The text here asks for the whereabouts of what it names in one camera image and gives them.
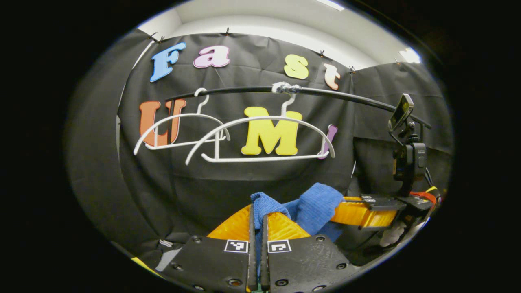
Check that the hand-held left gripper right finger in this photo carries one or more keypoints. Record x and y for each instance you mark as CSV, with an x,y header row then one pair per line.
x,y
264,264

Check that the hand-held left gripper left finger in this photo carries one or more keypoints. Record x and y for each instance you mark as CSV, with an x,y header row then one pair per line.
x,y
252,264

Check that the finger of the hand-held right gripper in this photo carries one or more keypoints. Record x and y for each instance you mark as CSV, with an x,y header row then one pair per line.
x,y
358,213

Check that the blue jacket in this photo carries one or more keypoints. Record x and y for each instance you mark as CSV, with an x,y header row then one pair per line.
x,y
317,207

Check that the white hanger with hook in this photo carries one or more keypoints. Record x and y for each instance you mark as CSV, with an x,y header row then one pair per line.
x,y
280,87

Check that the black clothes rack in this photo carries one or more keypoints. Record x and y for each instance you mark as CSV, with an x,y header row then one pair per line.
x,y
346,97

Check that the white plastic hanger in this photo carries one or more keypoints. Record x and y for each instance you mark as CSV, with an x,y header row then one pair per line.
x,y
191,114

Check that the ceiling light panel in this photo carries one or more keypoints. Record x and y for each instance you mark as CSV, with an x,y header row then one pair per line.
x,y
330,4
410,55

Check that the black backdrop cloth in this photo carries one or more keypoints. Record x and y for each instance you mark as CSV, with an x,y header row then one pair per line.
x,y
101,162

